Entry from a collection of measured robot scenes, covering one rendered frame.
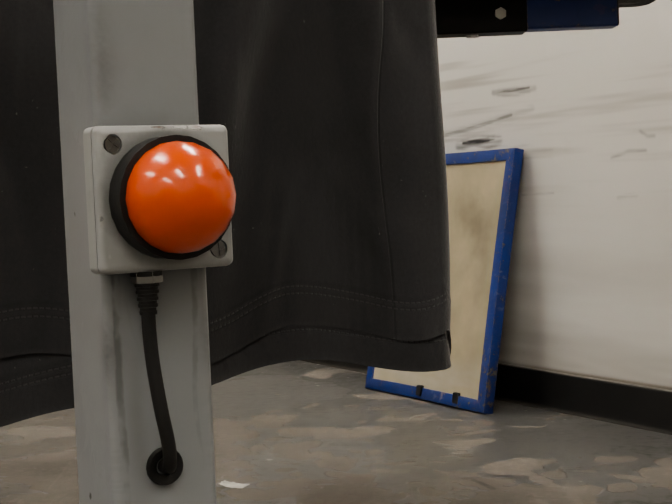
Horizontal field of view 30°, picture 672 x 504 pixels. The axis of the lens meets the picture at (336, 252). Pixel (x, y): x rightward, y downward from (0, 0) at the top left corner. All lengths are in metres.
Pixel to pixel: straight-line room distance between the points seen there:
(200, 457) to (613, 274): 2.93
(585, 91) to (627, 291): 0.54
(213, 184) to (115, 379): 0.08
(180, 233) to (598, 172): 2.99
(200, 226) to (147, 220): 0.02
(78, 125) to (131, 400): 0.10
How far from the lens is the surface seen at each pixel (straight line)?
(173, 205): 0.40
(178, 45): 0.45
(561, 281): 3.51
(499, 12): 1.93
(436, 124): 0.85
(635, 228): 3.29
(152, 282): 0.43
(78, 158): 0.45
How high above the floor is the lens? 0.65
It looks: 3 degrees down
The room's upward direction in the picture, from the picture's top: 2 degrees counter-clockwise
